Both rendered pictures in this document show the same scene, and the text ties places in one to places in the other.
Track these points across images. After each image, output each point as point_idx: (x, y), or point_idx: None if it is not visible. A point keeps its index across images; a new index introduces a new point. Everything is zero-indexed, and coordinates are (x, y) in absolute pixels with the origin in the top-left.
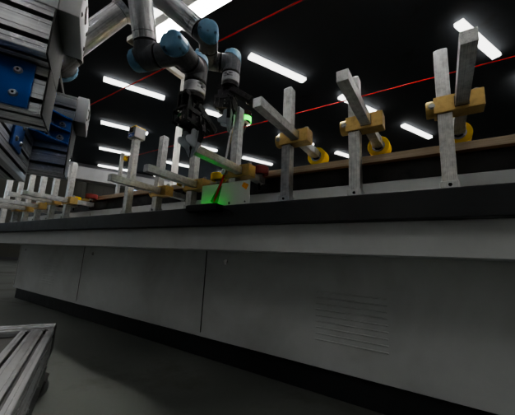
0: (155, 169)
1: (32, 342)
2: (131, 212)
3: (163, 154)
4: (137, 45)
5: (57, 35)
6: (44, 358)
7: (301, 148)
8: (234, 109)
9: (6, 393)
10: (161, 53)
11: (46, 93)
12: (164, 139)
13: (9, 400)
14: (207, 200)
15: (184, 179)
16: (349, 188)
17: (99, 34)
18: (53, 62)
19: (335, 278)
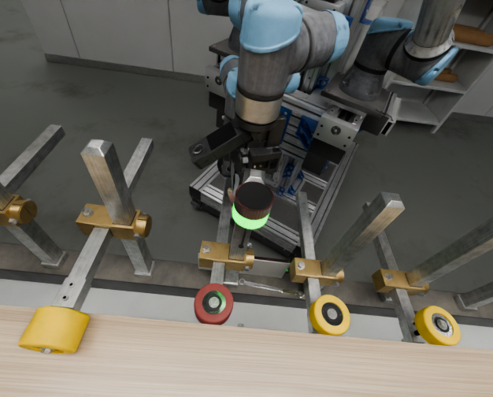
0: (297, 201)
1: (276, 228)
2: (461, 306)
3: (457, 245)
4: None
5: (216, 95)
6: (266, 232)
7: (104, 252)
8: (233, 163)
9: (231, 206)
10: None
11: (216, 119)
12: (487, 223)
13: (220, 201)
14: (271, 272)
15: (301, 239)
16: (61, 251)
17: (424, 6)
18: (217, 106)
19: None
